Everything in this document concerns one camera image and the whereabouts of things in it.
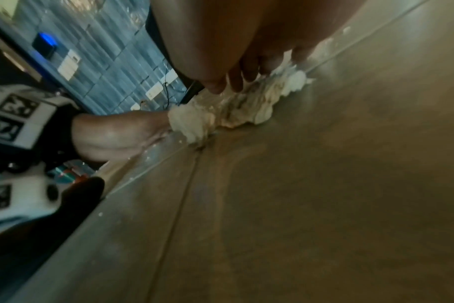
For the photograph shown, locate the person's right hand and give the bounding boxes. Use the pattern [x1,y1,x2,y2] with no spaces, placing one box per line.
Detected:
[151,0,348,95]

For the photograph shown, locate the person's left hand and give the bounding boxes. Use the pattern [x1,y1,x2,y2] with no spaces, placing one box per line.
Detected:
[71,110,175,162]

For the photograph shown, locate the white wet tissue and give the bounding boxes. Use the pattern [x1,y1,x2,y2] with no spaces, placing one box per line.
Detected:
[168,49,316,146]

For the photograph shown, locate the colourful packet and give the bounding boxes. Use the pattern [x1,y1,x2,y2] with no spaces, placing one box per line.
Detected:
[46,160,97,185]

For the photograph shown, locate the black device with blue light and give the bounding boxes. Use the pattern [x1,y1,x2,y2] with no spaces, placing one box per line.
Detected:
[31,31,61,58]

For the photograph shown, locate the black wrist strap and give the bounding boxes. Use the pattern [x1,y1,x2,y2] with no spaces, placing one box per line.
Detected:
[40,103,86,174]

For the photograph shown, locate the white wall socket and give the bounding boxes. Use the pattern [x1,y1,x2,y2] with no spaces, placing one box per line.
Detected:
[58,48,82,80]
[145,82,164,100]
[163,69,180,87]

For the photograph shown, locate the black cable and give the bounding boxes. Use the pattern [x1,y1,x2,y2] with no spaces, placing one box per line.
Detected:
[161,82,173,107]

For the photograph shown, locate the white wrist camera with markers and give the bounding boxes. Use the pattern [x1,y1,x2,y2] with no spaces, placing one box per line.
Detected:
[0,84,82,226]

